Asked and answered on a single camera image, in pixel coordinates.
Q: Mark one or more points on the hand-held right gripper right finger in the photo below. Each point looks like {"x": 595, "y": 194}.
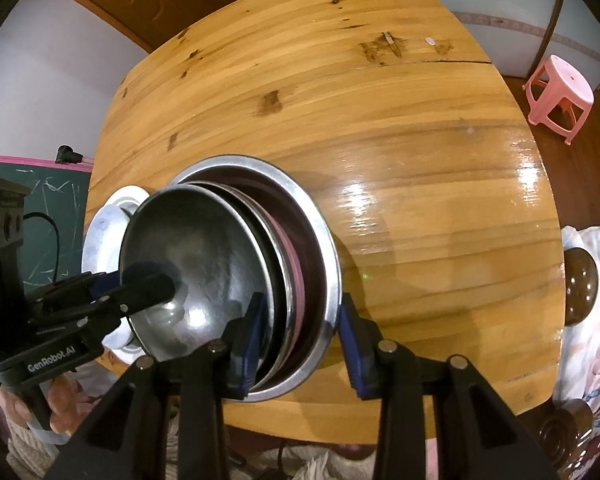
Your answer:
{"x": 352, "y": 345}

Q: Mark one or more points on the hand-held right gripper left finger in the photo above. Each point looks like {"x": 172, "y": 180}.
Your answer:
{"x": 250, "y": 340}

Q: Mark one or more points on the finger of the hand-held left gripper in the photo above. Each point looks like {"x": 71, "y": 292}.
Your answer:
{"x": 145, "y": 292}
{"x": 105, "y": 284}

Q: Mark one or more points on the large white plate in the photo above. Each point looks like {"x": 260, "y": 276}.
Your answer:
{"x": 100, "y": 240}

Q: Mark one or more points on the medium steel bowl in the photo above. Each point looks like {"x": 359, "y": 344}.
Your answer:
{"x": 279, "y": 305}

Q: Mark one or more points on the pink bowl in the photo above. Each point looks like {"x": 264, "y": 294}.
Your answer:
{"x": 296, "y": 280}

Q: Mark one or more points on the small steel bowl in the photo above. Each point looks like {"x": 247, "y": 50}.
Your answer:
{"x": 205, "y": 240}

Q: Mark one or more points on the large steel bowl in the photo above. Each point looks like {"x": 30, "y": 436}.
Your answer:
{"x": 326, "y": 260}

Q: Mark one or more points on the person's left forearm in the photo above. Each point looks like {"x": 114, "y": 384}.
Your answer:
{"x": 35, "y": 452}

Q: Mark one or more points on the person's left hand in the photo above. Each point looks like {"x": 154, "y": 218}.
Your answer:
{"x": 75, "y": 402}

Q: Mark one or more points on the person's beige knit clothing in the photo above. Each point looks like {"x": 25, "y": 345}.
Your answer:
{"x": 305, "y": 460}

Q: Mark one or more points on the black easel knob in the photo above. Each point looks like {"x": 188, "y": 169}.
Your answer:
{"x": 69, "y": 155}

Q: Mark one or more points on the wooden bedpost knob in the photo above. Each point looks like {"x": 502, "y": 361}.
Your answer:
{"x": 565, "y": 430}
{"x": 580, "y": 285}

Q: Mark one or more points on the printed blanket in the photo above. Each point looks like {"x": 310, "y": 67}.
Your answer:
{"x": 595, "y": 360}

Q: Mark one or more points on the brown wooden door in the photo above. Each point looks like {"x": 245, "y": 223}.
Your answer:
{"x": 130, "y": 0}

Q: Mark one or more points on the pink plastic stool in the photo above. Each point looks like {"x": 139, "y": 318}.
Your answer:
{"x": 560, "y": 95}

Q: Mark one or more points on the frosted sliding door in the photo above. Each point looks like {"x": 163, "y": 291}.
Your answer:
{"x": 510, "y": 5}

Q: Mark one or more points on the green chalkboard with pink frame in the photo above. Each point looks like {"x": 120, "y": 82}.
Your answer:
{"x": 55, "y": 200}

